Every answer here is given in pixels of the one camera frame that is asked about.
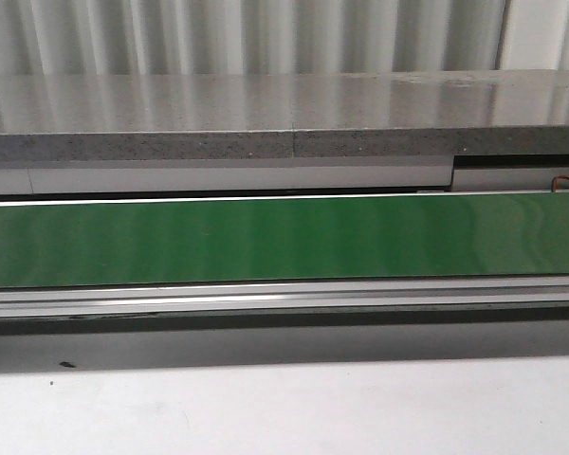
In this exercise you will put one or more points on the aluminium conveyor front rail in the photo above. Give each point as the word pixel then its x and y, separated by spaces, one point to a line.
pixel 425 293

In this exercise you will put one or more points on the white pleated curtain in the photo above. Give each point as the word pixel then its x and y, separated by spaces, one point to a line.
pixel 280 37

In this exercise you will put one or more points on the grey conveyor rear frame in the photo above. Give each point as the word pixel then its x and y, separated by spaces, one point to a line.
pixel 369 173

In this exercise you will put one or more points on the green conveyor belt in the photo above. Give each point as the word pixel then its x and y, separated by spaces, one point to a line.
pixel 117 242

